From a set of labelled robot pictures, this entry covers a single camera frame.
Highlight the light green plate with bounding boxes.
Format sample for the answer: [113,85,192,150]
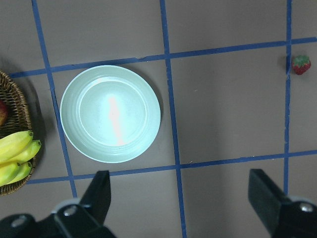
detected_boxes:
[60,65,161,164]

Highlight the yellow banana bunch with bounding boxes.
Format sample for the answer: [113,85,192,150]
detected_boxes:
[0,130,42,186]

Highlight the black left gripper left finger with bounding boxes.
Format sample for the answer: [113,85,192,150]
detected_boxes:
[51,170,110,238]

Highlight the brown wicker basket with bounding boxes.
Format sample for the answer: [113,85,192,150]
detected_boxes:
[0,71,37,196]

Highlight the red apple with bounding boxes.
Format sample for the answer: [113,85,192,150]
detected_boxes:
[0,100,8,126]

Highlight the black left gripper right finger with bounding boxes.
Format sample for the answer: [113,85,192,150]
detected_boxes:
[248,169,317,238]

